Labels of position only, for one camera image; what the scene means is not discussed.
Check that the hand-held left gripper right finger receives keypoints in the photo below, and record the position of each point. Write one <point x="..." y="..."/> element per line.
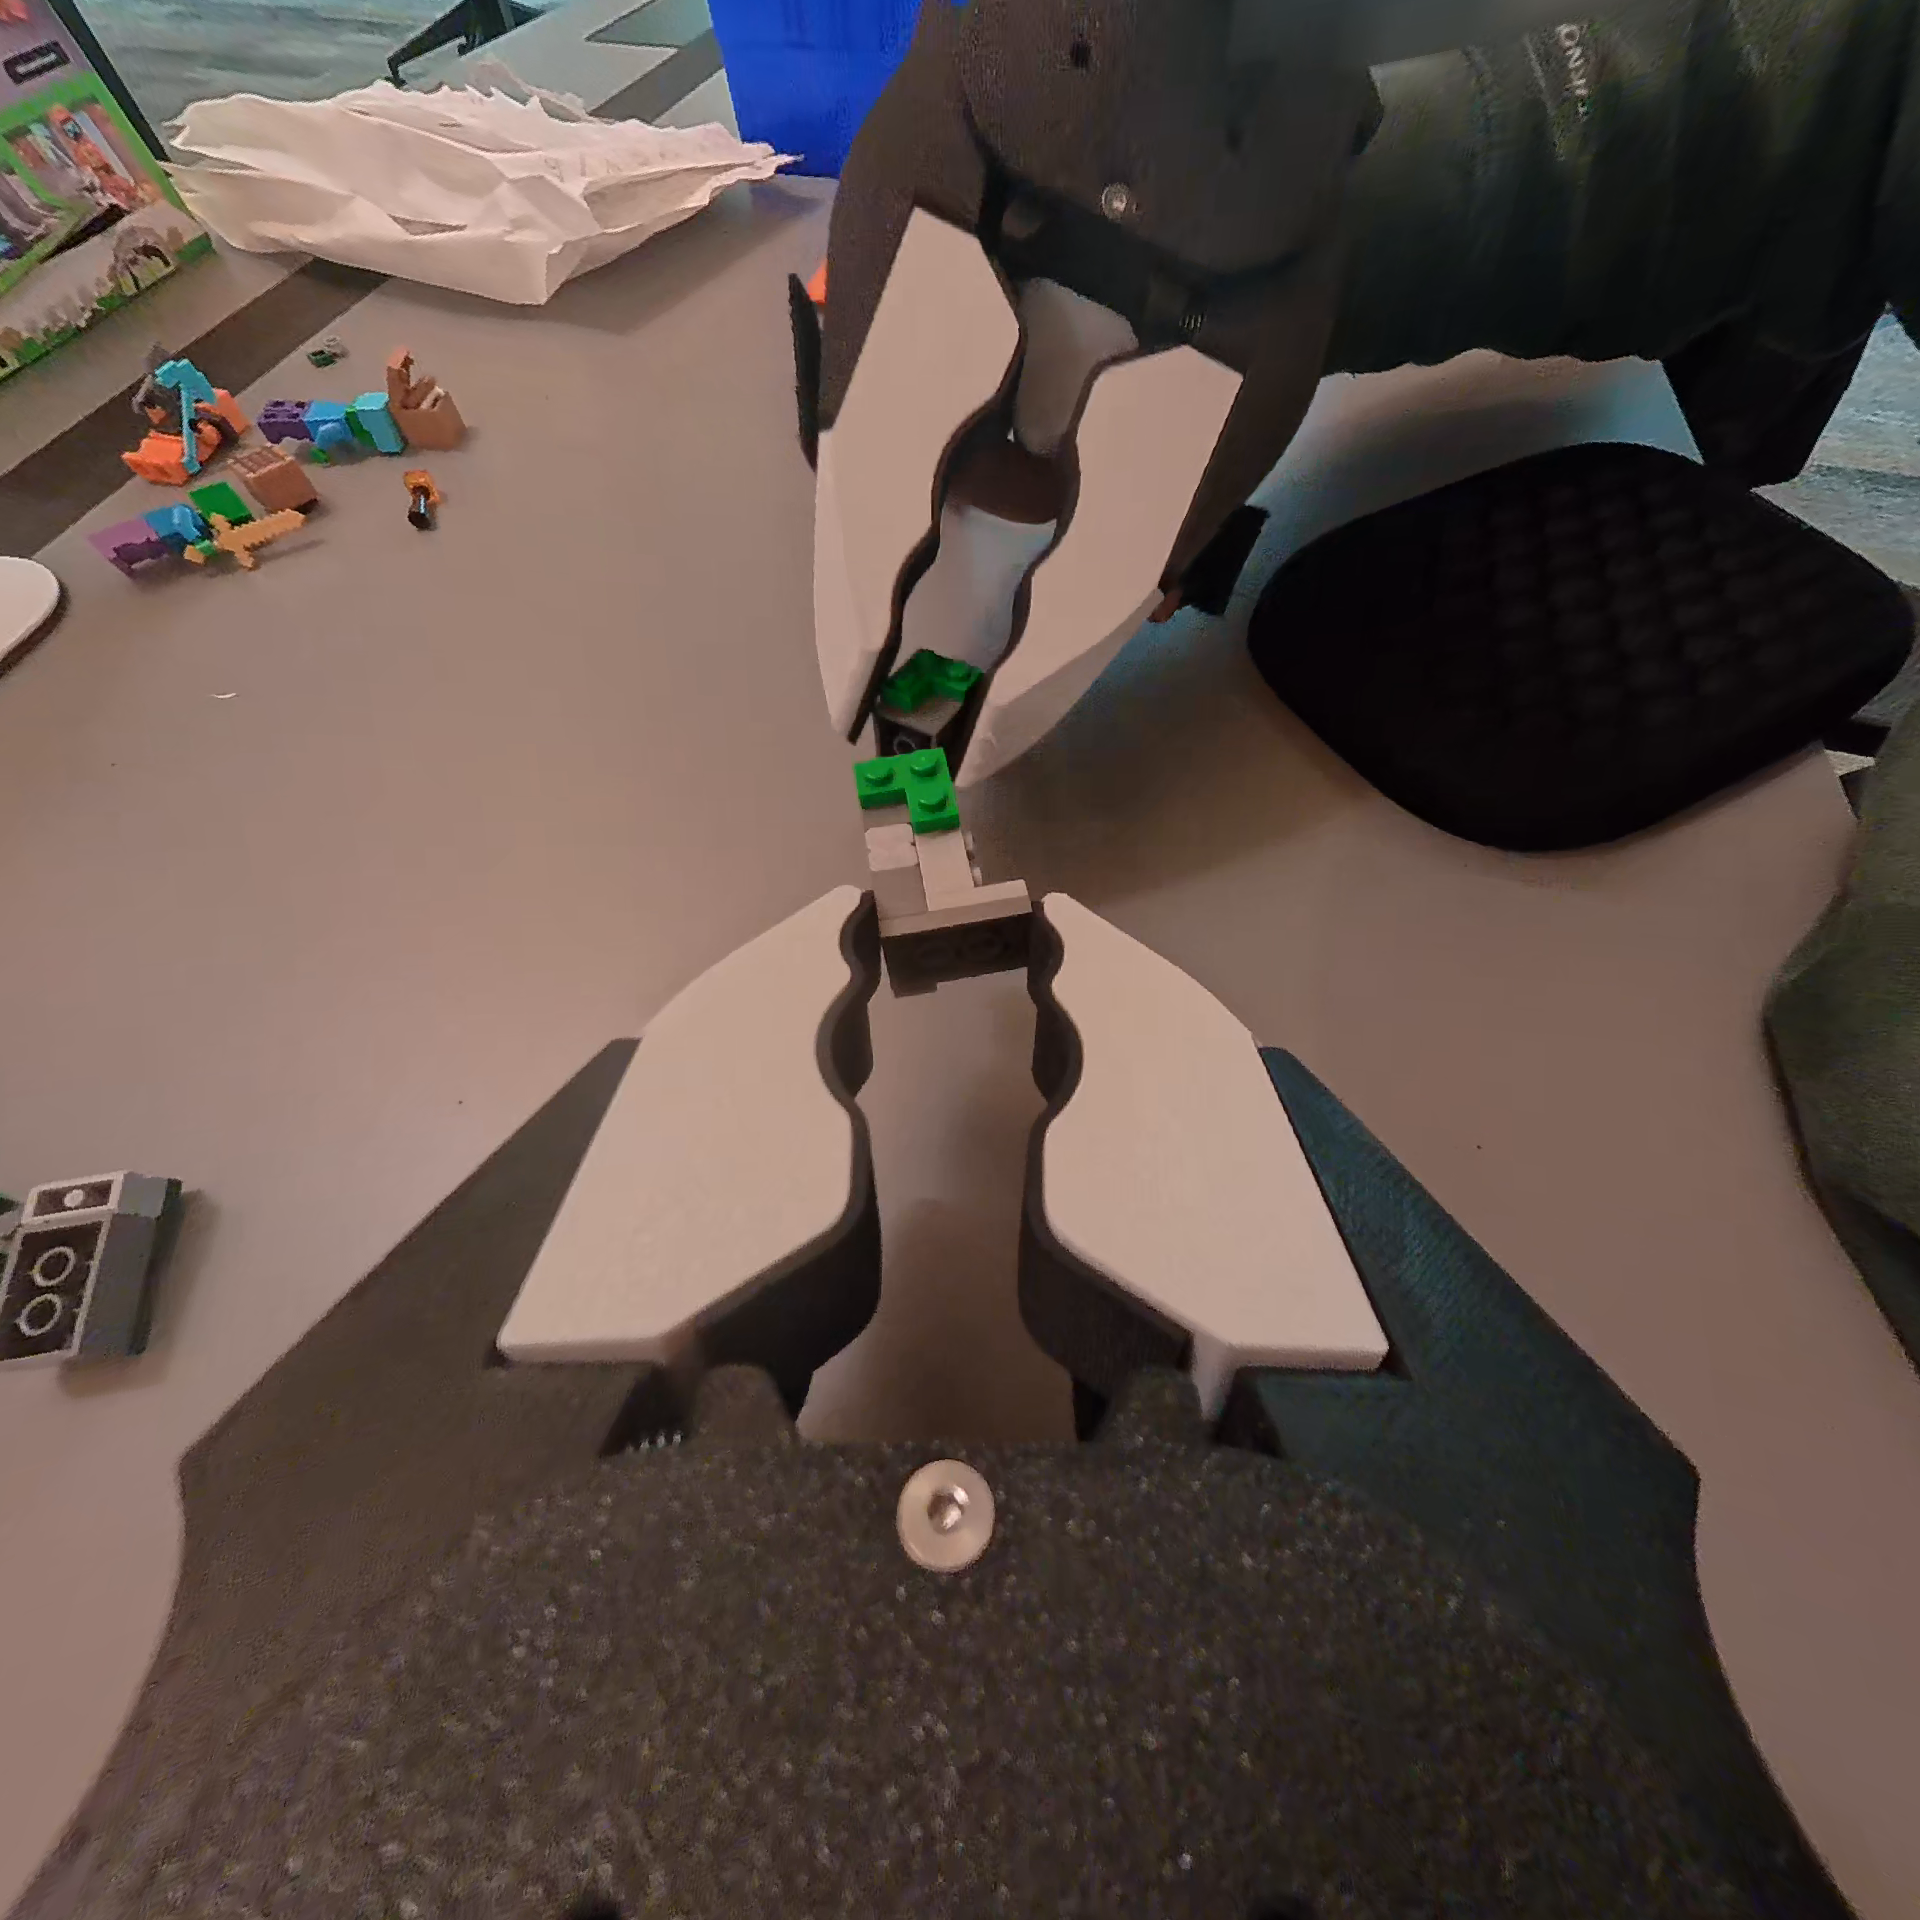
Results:
<point x="1216" y="1186"/>

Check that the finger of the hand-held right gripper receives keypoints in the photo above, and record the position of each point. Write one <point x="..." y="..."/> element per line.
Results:
<point x="1140" y="510"/>
<point x="902" y="421"/>

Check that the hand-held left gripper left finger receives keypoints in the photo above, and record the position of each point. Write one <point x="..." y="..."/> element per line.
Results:
<point x="690" y="1186"/>

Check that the bright green corner plate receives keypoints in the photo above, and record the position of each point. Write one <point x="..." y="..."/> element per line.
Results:
<point x="930" y="673"/>
<point x="910" y="789"/>

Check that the grey white brick column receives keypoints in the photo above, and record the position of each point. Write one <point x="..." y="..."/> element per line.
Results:
<point x="947" y="902"/>

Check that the blue plastic bin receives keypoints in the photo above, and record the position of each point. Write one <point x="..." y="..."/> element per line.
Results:
<point x="795" y="61"/>

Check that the black quilted wrist rest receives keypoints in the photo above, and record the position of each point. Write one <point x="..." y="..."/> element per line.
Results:
<point x="1562" y="645"/>

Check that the white crumpled bag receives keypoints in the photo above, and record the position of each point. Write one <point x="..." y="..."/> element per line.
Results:
<point x="451" y="181"/>

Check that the grey brick with black rings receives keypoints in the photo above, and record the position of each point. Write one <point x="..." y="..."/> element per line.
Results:
<point x="121" y="1260"/>

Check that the pile of colourful brick figures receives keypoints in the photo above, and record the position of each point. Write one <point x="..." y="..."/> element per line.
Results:
<point x="270" y="481"/>

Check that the green toy box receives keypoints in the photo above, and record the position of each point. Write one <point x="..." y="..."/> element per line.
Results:
<point x="75" y="212"/>

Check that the white lamp base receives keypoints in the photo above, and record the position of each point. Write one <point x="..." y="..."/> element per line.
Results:
<point x="25" y="612"/>

